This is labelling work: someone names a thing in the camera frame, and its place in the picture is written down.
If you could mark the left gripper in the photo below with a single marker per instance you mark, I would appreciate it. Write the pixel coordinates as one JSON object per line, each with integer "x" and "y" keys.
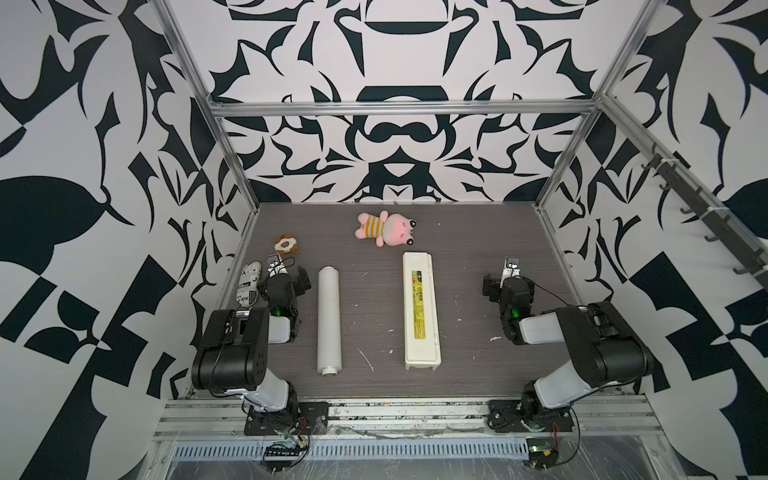
{"x": 282, "y": 275}

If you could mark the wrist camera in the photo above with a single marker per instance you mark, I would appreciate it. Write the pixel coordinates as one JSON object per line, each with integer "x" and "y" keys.
{"x": 511, "y": 268}
{"x": 274, "y": 265}

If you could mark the circuit board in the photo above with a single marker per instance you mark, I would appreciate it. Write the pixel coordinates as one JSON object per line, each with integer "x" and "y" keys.
{"x": 543, "y": 454}
{"x": 278, "y": 457}

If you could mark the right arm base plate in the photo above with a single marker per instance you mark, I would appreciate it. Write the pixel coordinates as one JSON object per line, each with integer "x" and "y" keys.
{"x": 517, "y": 416}

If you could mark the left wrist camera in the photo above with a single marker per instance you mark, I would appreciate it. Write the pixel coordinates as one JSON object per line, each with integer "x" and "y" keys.
{"x": 274, "y": 265}

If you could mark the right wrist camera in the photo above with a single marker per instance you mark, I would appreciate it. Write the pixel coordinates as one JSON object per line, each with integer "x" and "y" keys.
{"x": 511, "y": 268}

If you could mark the left circuit board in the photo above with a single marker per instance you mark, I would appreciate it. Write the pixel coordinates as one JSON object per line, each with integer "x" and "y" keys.
{"x": 278, "y": 457}

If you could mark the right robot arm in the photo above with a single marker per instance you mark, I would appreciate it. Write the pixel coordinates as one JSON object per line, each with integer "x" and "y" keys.
{"x": 604, "y": 351}

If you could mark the right circuit board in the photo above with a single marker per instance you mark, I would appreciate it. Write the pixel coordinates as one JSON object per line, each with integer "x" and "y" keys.
{"x": 543, "y": 454}

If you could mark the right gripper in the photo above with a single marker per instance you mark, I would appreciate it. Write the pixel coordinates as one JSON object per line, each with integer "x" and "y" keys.
{"x": 501, "y": 285}

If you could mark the white plastic wrap roll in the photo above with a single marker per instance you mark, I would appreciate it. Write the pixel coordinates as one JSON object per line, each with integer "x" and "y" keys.
{"x": 329, "y": 349}

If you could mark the black white patterned shoe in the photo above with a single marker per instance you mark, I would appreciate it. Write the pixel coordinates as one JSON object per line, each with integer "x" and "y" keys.
{"x": 247, "y": 293}

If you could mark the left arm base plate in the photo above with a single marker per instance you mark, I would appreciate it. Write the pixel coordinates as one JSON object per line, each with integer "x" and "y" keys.
{"x": 304, "y": 417}

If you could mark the wall hook rail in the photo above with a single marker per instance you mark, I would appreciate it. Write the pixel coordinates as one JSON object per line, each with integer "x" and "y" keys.
{"x": 701, "y": 204}

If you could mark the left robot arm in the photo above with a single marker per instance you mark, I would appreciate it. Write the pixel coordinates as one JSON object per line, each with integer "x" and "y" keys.
{"x": 232, "y": 358}

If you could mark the pink plush pig toy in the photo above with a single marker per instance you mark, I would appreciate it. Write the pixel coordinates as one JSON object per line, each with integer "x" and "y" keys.
{"x": 386, "y": 229}

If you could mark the brown white plush toy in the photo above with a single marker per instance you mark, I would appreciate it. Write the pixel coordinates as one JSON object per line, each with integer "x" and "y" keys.
{"x": 286, "y": 245}

